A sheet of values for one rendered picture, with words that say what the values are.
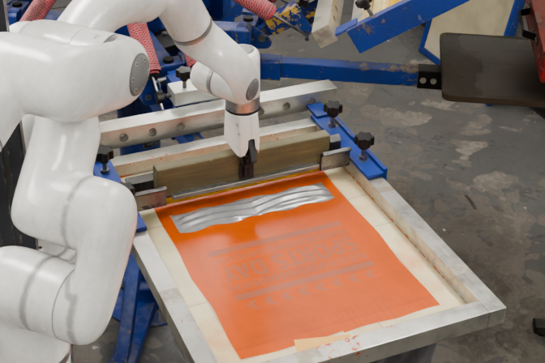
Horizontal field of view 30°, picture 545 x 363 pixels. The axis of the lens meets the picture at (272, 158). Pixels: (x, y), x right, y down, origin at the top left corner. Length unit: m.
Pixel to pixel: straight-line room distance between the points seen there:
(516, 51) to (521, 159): 1.39
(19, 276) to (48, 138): 0.17
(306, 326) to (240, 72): 0.50
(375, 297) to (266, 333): 0.23
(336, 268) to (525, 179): 2.25
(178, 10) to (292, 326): 0.61
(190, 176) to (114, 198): 0.97
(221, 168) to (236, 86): 0.29
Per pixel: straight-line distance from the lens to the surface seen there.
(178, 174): 2.18
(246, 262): 2.06
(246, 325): 1.91
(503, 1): 4.67
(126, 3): 1.70
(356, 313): 1.95
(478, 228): 3.89
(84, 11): 1.69
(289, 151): 2.26
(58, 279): 1.24
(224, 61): 1.95
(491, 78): 2.84
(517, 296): 3.60
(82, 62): 1.12
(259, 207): 2.21
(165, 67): 2.63
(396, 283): 2.03
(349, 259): 2.08
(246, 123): 2.13
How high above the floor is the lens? 2.21
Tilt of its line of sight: 32 degrees down
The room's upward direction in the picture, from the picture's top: 1 degrees clockwise
